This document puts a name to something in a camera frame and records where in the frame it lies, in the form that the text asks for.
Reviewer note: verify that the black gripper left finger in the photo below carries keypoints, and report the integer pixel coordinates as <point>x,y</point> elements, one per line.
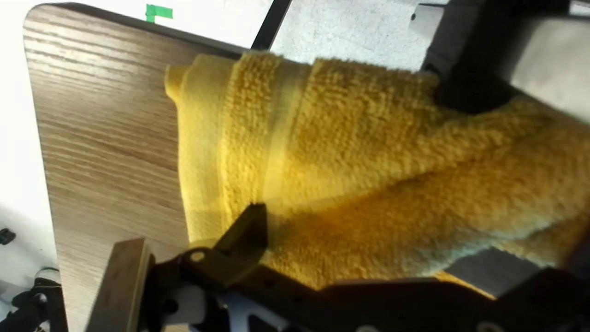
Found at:
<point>246,237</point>

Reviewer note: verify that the black metal pole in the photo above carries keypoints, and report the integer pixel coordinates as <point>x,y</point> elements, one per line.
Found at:
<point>270,25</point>

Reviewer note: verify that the green floor tape mark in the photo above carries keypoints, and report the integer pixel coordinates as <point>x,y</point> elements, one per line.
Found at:
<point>159,12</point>

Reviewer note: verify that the yellow terry towel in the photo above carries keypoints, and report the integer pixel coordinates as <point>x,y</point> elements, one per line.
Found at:
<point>380,178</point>

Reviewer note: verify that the black camera stand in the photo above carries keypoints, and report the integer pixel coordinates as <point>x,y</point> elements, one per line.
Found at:
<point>473,56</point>

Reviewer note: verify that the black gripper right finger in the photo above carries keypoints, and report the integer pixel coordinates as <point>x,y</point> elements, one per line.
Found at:
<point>491,270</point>

